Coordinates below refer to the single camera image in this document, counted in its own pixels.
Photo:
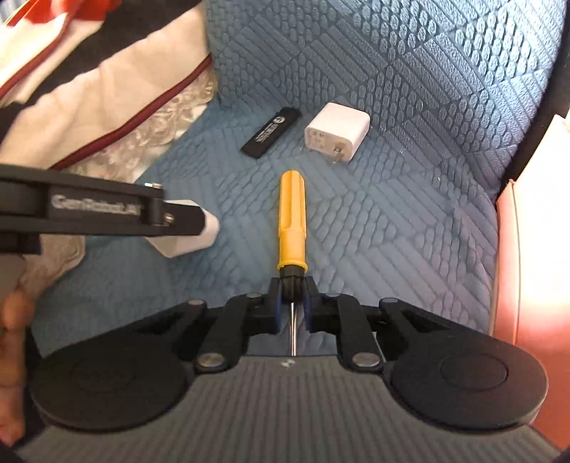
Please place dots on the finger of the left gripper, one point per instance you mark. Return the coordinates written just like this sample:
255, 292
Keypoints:
51, 202

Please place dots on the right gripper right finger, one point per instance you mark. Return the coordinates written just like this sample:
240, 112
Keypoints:
343, 316

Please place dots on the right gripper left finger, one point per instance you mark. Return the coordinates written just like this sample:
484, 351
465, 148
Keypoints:
231, 326

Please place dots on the yellow handled screwdriver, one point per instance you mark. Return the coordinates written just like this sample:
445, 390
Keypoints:
292, 233

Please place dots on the small white charger cube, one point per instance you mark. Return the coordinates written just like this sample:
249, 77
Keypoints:
188, 228

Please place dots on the white charger with prongs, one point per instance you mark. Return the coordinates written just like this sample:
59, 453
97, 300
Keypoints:
337, 132

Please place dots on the black lighter with print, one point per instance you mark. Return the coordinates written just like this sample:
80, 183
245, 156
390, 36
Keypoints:
260, 143

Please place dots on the person's left hand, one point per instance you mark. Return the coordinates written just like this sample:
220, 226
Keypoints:
17, 312

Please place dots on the pink cardboard box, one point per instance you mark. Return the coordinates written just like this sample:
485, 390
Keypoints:
531, 286

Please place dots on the blue textured sofa cover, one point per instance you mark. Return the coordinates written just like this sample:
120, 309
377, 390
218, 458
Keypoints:
451, 88

